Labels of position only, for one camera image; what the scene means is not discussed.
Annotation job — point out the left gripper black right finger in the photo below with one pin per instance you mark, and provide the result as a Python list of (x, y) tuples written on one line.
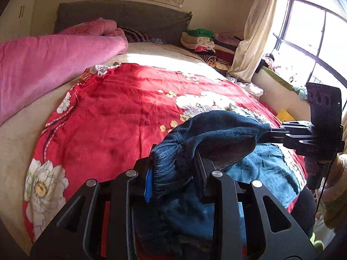
[(249, 222)]

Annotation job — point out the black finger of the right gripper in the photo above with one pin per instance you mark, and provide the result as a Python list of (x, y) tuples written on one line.
[(273, 138), (296, 125)]

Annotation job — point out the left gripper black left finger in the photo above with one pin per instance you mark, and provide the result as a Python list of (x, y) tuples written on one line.
[(98, 220)]

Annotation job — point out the blue denim pants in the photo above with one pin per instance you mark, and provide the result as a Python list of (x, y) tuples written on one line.
[(217, 154)]

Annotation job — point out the right hand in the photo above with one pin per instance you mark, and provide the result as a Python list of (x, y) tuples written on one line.
[(334, 195)]

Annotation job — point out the red floral quilt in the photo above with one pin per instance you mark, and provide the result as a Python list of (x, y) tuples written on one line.
[(111, 119)]

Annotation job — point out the pile of folded clothes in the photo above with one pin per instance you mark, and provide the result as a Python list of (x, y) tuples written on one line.
[(216, 50)]

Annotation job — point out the cream curtain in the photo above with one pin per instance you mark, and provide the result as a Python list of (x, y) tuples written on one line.
[(250, 50)]

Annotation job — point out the beige bed sheet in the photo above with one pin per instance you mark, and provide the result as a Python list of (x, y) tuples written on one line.
[(20, 133)]

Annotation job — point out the dark grey headboard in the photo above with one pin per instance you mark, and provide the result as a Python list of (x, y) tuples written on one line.
[(152, 20)]

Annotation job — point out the striped dark pillow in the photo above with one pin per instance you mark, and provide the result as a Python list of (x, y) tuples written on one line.
[(134, 36)]

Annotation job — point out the pink folded blanket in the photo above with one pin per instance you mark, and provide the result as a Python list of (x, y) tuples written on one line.
[(34, 66)]

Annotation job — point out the white wardrobe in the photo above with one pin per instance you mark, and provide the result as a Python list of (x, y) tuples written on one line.
[(16, 20)]

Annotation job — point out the window with dark frame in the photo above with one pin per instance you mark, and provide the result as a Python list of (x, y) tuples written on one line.
[(308, 41)]

